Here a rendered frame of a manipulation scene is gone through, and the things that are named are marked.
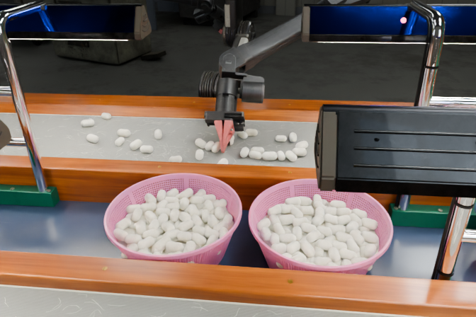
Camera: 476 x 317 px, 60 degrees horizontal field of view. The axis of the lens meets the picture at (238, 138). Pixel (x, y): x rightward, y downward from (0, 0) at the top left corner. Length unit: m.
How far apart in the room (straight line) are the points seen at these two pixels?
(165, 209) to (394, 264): 0.46
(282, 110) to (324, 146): 0.88
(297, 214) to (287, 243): 0.08
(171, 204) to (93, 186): 0.23
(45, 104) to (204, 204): 0.75
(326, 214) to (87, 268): 0.45
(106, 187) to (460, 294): 0.74
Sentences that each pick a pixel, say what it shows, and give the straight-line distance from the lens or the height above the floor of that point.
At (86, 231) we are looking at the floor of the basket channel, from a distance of 0.98.
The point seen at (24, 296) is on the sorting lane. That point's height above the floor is 0.74.
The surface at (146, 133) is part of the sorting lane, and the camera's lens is 1.21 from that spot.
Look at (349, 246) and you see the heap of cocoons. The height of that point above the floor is 0.74.
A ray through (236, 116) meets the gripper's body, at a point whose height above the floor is 0.83.
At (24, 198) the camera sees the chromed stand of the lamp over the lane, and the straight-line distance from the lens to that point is 1.11.
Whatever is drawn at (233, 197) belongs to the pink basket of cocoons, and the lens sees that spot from 0.87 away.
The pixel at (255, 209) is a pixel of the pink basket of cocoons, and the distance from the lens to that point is 0.84.
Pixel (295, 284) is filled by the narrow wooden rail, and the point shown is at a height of 0.77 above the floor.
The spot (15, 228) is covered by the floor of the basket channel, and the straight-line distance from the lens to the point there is 1.06.
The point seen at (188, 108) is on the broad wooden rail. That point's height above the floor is 0.76.
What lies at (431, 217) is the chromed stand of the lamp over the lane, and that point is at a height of 0.70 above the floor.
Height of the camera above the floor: 1.26
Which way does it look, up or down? 27 degrees down
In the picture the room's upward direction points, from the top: 1 degrees counter-clockwise
